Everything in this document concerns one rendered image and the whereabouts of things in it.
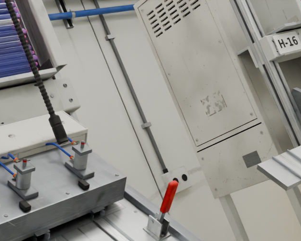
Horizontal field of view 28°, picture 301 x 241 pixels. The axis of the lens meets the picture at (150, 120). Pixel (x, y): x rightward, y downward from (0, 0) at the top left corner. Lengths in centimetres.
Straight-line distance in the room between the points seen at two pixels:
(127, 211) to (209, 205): 236
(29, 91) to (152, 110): 220
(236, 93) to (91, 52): 153
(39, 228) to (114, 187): 15
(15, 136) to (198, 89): 99
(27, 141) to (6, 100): 12
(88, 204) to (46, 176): 8
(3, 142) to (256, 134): 97
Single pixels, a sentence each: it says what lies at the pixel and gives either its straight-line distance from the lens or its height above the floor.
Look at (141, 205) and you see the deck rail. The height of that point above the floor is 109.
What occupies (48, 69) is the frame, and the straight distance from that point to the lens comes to 114.
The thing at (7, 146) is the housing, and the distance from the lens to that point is 101.
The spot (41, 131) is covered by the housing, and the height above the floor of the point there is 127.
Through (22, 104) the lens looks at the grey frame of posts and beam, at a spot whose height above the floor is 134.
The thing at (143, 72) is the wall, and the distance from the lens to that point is 338.
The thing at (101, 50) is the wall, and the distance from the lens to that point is 327.
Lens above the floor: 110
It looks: 6 degrees up
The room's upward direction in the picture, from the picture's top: 23 degrees counter-clockwise
